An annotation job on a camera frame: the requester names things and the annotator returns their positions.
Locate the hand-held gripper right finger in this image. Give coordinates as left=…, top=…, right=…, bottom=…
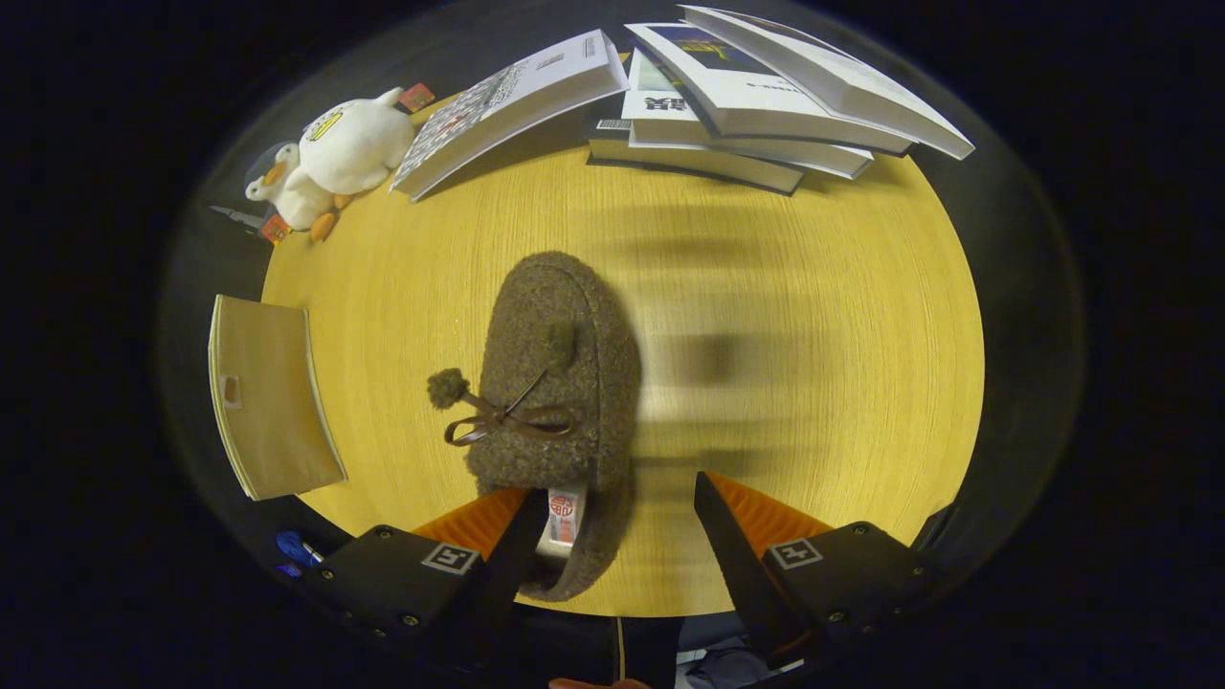
left=693, top=469, right=948, bottom=673

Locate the grey blue penguin plush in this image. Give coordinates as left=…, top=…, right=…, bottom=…
left=244, top=142, right=338, bottom=242

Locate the white book black lettering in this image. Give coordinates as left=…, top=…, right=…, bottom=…
left=622, top=48, right=875, bottom=181

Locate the brown fuzzy slipper shoe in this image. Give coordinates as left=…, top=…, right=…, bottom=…
left=426, top=251, right=642, bottom=604

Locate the grey patterned clothing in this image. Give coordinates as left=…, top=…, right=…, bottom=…
left=684, top=639, right=771, bottom=689

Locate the white duck plush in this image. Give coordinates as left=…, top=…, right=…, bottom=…
left=299, top=86, right=436, bottom=197

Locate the beige fabric storage box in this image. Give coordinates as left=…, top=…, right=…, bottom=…
left=209, top=295, right=347, bottom=501

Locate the white book with dark picture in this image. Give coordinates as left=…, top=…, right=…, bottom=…
left=681, top=5, right=975, bottom=161

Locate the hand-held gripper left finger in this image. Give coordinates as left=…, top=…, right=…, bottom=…
left=300, top=486, right=551, bottom=666

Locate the grey patterned cover book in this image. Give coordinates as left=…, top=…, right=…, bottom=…
left=390, top=29, right=630, bottom=202

